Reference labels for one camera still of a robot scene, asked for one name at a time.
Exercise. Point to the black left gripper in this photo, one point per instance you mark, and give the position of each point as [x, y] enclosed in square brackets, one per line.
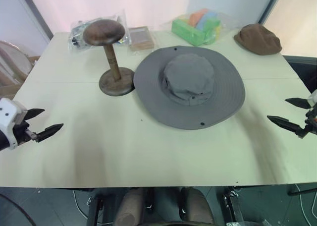
[21, 133]

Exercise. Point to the dark wooden hat stand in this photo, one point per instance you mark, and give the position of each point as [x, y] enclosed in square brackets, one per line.
[111, 60]

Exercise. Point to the black table leg frame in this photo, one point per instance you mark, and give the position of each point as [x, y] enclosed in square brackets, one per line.
[234, 206]
[94, 208]

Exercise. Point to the black chair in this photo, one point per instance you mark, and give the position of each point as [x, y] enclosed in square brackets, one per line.
[303, 70]

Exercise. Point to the green plastic box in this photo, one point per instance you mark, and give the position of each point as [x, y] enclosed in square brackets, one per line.
[190, 31]

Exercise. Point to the clear bag with dark parts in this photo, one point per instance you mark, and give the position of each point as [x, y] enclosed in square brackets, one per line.
[78, 35]

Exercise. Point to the gray wide-brim bucket hat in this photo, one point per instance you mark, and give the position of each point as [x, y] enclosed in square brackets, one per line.
[189, 87]

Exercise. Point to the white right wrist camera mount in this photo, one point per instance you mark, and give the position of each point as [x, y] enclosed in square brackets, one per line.
[313, 97]

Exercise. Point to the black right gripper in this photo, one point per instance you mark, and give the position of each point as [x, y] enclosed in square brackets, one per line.
[310, 123]

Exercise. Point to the clear bag of colourful sponges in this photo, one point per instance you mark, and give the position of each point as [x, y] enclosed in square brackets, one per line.
[205, 17]

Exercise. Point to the brown cloth cap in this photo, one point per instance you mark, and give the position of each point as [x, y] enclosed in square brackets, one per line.
[260, 39]

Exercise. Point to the brown rounded shape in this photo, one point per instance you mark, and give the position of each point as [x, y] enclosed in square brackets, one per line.
[199, 206]
[130, 208]

